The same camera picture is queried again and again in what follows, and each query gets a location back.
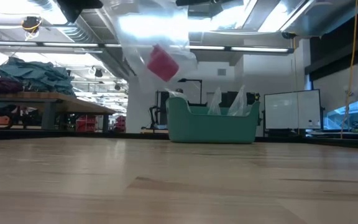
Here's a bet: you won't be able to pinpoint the pink bandage roll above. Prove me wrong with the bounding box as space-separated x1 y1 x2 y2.
147 44 180 83

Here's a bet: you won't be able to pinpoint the red storage bins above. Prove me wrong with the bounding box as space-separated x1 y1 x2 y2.
75 114 96 133
114 115 127 133

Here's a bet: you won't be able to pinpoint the whiteboard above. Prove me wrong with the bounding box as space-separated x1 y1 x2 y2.
263 89 323 131

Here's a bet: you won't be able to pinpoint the black camera stand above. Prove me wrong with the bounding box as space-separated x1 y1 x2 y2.
140 78 203 131

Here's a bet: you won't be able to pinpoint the long ceiling light strip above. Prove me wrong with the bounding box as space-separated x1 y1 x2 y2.
0 39 295 54

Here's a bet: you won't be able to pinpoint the black ceiling device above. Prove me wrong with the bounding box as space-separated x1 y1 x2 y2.
21 16 43 34

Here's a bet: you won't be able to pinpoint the teal plastic bin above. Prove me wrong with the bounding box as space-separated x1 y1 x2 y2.
166 96 260 144

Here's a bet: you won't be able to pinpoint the wooden workbench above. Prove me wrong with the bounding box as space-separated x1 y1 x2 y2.
0 91 117 131

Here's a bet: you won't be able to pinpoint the yellow hanging cable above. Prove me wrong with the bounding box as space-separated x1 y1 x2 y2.
339 0 358 140

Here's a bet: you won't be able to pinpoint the blue cloth pile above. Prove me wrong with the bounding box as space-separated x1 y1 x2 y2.
0 57 76 96

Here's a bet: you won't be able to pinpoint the blue lit display screen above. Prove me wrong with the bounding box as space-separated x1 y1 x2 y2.
323 98 358 131

